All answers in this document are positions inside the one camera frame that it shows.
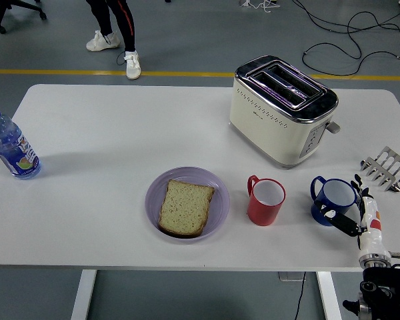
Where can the blue enamel cup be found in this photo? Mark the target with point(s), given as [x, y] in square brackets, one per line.
[335, 193]

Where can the slice of toast bread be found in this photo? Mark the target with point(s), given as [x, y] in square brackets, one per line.
[185, 208]

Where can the red enamel cup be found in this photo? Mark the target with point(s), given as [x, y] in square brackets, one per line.
[261, 213]

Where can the purple round plate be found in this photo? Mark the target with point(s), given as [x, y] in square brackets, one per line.
[220, 200]

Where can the cream and chrome toaster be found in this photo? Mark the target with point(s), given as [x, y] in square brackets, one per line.
[270, 133]

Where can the grey box under table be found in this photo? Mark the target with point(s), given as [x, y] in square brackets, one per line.
[290, 276]

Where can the person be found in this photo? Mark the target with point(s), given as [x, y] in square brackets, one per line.
[125, 23]

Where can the white table leg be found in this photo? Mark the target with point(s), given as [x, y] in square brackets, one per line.
[328, 296]
[83, 296]

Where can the clear bottle with blue cap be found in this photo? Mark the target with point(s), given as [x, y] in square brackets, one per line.
[13, 150]

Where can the silver metal toast rack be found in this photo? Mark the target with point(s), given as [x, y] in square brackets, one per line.
[391, 152]

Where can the black office chair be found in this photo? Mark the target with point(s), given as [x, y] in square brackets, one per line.
[1, 10]

